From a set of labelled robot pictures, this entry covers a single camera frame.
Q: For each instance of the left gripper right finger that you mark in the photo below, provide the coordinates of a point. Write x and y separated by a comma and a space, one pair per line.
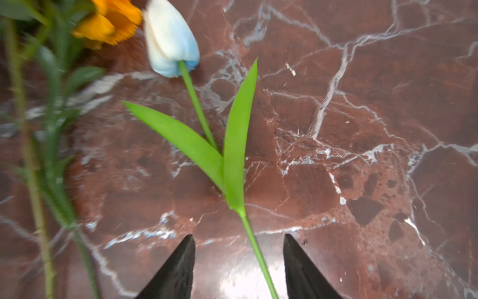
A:
303, 278

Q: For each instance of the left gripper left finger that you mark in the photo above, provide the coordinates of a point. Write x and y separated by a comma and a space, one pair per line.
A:
175, 278

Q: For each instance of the white blue tulip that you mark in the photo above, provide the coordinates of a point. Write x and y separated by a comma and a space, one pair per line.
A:
173, 52

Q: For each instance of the orange daisy stem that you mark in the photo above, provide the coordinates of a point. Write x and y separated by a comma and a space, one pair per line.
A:
54, 34

